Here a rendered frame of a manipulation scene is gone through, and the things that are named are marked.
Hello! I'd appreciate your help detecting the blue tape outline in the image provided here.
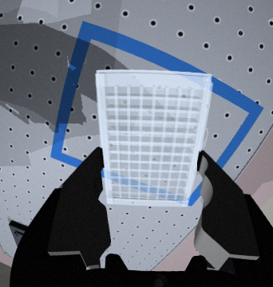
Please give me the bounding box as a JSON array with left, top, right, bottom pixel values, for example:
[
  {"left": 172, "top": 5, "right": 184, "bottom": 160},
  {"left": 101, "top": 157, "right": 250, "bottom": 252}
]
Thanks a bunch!
[{"left": 50, "top": 21, "right": 264, "bottom": 168}]

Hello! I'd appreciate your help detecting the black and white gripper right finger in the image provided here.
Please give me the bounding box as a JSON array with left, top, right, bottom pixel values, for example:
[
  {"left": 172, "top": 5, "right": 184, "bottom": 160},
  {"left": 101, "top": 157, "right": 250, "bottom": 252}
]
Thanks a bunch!
[{"left": 194, "top": 150, "right": 273, "bottom": 287}]

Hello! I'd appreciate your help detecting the dark grey rectangular frame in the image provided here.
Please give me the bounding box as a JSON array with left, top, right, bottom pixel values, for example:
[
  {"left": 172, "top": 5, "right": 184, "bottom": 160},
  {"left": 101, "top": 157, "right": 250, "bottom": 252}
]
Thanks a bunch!
[{"left": 9, "top": 221, "right": 28, "bottom": 246}]

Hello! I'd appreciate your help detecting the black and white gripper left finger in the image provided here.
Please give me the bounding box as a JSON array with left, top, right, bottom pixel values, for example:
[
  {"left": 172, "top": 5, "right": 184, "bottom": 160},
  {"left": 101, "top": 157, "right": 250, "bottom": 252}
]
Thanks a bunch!
[{"left": 10, "top": 147, "right": 111, "bottom": 287}]

